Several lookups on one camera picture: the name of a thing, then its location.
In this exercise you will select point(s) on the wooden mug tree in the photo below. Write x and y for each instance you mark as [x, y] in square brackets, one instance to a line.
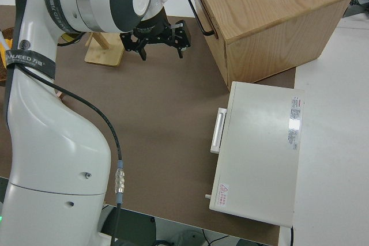
[106, 56]

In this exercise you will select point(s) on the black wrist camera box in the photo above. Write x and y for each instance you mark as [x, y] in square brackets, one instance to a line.
[186, 37]

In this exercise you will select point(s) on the dark blue mug yellow inside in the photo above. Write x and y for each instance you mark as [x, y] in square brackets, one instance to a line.
[69, 38]

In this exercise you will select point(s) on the wooden drawer cabinet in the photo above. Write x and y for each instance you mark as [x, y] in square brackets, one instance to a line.
[274, 12]

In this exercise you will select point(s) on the round brown wicker tray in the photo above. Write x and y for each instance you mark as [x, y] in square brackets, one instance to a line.
[3, 70]

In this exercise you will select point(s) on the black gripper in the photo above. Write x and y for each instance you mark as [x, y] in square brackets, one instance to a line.
[151, 28]

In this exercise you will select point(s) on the brown table mat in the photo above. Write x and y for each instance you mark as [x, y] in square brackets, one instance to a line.
[173, 113]

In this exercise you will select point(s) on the cream toaster oven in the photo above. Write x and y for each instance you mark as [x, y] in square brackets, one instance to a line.
[259, 156]

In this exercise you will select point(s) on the yellow corn cob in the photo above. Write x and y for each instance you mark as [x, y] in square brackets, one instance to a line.
[6, 45]

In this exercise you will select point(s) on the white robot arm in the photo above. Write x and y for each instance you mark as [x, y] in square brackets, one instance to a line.
[52, 142]

